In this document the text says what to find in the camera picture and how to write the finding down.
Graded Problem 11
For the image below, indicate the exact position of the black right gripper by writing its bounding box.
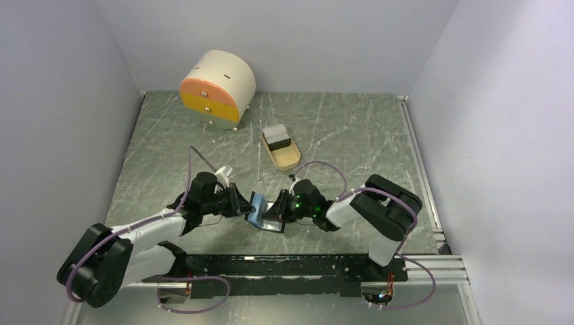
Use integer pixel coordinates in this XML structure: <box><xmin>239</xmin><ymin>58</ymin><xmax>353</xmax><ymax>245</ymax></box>
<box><xmin>262</xmin><ymin>189</ymin><xmax>315</xmax><ymax>223</ymax></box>

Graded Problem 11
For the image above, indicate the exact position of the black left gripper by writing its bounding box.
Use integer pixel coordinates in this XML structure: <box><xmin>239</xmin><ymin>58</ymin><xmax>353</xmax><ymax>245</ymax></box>
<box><xmin>202</xmin><ymin>183</ymin><xmax>256</xmax><ymax>218</ymax></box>

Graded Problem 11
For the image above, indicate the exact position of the black leather card holder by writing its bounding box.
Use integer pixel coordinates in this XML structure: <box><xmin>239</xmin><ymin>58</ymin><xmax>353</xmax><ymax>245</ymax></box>
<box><xmin>244</xmin><ymin>192</ymin><xmax>285</xmax><ymax>234</ymax></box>

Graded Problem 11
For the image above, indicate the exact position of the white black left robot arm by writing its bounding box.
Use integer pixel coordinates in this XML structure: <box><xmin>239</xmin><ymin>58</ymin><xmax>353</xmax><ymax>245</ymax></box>
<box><xmin>56</xmin><ymin>172</ymin><xmax>255</xmax><ymax>308</ymax></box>

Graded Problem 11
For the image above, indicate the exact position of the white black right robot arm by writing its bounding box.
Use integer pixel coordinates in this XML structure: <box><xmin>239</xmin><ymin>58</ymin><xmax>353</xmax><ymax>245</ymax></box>
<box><xmin>246</xmin><ymin>174</ymin><xmax>423</xmax><ymax>280</ymax></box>

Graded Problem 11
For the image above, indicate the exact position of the stack of credit cards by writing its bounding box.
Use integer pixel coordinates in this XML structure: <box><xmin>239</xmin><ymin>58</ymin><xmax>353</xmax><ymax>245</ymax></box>
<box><xmin>262</xmin><ymin>124</ymin><xmax>292</xmax><ymax>151</ymax></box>

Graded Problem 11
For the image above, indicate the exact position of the beige oval plastic tray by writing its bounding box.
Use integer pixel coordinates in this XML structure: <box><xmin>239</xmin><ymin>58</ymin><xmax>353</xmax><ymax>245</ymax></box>
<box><xmin>261</xmin><ymin>128</ymin><xmax>301</xmax><ymax>171</ymax></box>

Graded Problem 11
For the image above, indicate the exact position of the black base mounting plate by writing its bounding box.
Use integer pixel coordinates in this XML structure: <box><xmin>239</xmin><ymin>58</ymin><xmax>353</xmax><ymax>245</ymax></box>
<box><xmin>141</xmin><ymin>253</ymin><xmax>409</xmax><ymax>299</ymax></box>

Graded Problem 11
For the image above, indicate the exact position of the cream mini drawer cabinet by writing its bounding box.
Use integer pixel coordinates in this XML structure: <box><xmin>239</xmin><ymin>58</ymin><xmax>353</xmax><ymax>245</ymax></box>
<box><xmin>179</xmin><ymin>50</ymin><xmax>256</xmax><ymax>132</ymax></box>

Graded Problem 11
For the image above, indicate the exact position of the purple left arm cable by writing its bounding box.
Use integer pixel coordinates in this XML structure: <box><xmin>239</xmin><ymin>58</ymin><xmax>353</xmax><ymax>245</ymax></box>
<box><xmin>66</xmin><ymin>146</ymin><xmax>231</xmax><ymax>315</ymax></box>

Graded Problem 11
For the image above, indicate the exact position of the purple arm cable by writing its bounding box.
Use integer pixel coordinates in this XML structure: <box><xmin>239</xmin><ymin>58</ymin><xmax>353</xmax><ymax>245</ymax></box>
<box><xmin>289</xmin><ymin>160</ymin><xmax>437</xmax><ymax>311</ymax></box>
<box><xmin>66</xmin><ymin>146</ymin><xmax>231</xmax><ymax>315</ymax></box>

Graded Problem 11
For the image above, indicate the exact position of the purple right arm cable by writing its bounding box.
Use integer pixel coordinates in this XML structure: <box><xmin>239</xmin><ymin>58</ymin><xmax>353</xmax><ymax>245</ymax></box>
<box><xmin>289</xmin><ymin>160</ymin><xmax>437</xmax><ymax>311</ymax></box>

